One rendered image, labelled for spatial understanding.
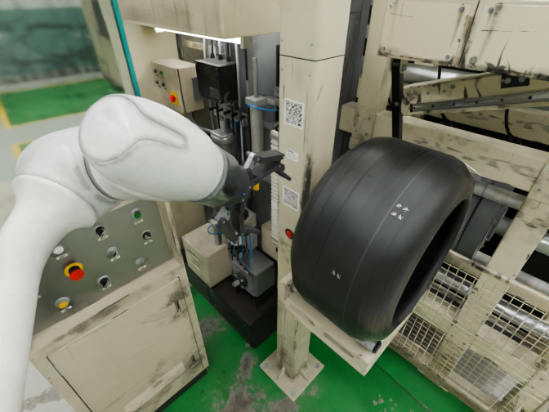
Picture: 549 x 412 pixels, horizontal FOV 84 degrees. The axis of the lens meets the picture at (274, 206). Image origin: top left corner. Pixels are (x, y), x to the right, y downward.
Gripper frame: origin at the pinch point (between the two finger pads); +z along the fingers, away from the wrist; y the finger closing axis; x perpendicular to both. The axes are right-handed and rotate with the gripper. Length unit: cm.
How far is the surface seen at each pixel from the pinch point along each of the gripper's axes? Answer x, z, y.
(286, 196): -12.5, 36.0, -3.4
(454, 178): 29.9, 18.2, -25.5
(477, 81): 23, 33, -57
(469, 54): 19, 18, -54
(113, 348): -42, 31, 78
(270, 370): -2, 115, 88
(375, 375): 47, 136, 61
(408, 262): 30.3, 11.7, -3.4
